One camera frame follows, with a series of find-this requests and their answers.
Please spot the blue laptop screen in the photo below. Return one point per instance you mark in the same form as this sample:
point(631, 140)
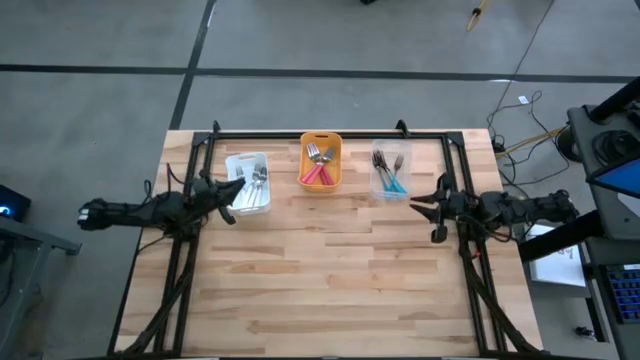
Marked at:
point(625, 179)

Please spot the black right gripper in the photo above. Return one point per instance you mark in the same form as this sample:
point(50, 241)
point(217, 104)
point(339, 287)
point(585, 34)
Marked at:
point(460, 207)

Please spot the orange plastic bin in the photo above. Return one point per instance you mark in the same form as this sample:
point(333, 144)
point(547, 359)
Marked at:
point(305, 140)

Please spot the yellow floor stick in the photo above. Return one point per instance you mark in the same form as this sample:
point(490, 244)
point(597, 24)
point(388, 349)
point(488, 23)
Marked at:
point(530, 141)

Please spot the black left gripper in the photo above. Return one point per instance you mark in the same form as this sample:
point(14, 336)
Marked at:
point(205, 200)

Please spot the backlit keyboard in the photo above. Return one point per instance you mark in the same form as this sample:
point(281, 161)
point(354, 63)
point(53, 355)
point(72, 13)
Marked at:
point(627, 292)

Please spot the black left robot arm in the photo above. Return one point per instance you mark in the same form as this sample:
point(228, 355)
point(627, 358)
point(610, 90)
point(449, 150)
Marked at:
point(135, 212)

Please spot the white paper sheet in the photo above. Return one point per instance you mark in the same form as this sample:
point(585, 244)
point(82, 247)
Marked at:
point(555, 270)

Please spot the black device with blue light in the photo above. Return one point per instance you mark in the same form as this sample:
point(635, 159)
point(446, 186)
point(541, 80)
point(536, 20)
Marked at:
point(17, 200)

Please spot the yellow broom stick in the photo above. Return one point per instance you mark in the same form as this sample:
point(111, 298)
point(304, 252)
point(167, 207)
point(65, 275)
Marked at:
point(474, 20)

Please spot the gray equipment cart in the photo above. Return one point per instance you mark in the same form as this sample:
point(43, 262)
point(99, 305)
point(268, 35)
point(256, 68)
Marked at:
point(607, 220)

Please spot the white plastic bin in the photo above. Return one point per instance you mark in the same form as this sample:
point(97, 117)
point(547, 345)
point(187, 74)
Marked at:
point(245, 161)

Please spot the clear plastic bin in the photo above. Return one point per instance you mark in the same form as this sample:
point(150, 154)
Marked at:
point(407, 150)

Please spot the white floor tag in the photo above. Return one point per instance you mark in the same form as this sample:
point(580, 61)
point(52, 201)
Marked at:
point(523, 99)

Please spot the gray side table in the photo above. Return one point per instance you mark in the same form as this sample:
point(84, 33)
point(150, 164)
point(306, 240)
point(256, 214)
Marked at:
point(35, 235)

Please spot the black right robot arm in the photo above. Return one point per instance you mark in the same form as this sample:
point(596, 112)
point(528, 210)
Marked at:
point(530, 207)

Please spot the black metal frame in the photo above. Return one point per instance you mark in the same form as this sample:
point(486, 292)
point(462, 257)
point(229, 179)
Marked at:
point(260, 135)

